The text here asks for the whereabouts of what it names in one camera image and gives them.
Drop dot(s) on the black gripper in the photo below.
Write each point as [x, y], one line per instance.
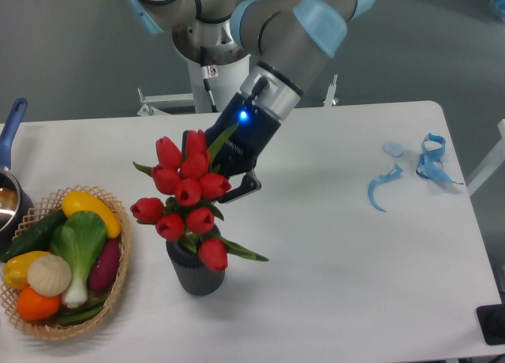
[239, 153]

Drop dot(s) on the red tulip bouquet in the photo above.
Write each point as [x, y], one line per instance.
[192, 183]

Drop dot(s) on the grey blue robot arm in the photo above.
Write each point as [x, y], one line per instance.
[215, 11]

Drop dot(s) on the dark grey ribbed vase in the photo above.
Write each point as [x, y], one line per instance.
[194, 276]

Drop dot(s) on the yellow squash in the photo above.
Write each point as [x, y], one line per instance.
[76, 201]

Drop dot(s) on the purple sweet potato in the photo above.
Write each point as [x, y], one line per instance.
[104, 272]

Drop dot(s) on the green bok choy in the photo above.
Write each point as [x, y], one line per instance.
[79, 241]

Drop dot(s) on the pale blue plastic cap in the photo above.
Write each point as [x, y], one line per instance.
[393, 149]

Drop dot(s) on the dark green cucumber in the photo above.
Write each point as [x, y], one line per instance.
[36, 238]

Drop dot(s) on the white steamed bun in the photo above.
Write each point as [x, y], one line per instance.
[49, 275]

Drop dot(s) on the tangled blue plastic strip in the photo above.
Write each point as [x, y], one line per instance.
[429, 165]

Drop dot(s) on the green bean pods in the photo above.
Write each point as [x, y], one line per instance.
[81, 314]

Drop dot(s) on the yellow bell pepper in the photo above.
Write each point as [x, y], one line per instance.
[15, 271]

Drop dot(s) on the orange fruit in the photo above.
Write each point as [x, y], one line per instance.
[32, 306]

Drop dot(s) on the woven wicker basket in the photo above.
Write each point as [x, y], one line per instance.
[48, 329]

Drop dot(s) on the black device at table edge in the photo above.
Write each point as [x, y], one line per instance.
[491, 320]

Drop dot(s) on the blue object top corner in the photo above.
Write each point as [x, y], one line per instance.
[497, 7]

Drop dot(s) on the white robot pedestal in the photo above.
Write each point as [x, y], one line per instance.
[269, 58]

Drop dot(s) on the blue handled saucepan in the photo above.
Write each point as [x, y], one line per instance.
[15, 202]

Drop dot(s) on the white metal frame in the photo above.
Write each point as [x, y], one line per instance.
[488, 165]

